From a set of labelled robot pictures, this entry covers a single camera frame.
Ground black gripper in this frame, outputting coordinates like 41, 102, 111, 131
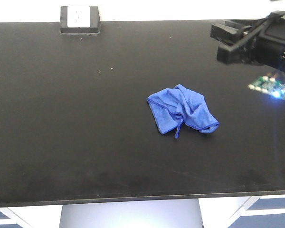
210, 11, 285, 72

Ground blue microfiber cloth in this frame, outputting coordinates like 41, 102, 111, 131
147, 84, 219, 139

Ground green circuit board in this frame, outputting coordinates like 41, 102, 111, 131
247, 76, 285, 100

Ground black white power outlet box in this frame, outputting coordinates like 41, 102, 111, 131
60, 6, 101, 34

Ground right blue cabinet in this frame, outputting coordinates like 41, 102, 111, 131
199, 194, 285, 228

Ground blue cabinet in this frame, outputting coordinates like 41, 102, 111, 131
0, 206, 62, 228
199, 194, 285, 228

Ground left blue cabinet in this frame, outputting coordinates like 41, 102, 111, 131
0, 206, 62, 228

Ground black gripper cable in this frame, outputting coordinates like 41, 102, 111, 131
227, 14, 274, 52

